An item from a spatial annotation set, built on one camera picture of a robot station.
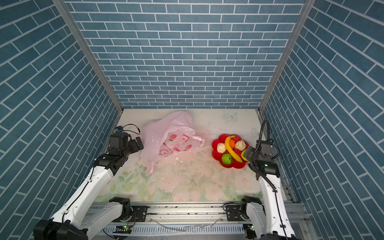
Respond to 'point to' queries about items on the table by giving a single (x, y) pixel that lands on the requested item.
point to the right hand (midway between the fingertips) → (256, 152)
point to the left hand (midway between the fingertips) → (134, 141)
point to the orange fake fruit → (232, 143)
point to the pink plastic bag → (173, 133)
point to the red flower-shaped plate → (217, 156)
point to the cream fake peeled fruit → (221, 148)
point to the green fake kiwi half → (227, 159)
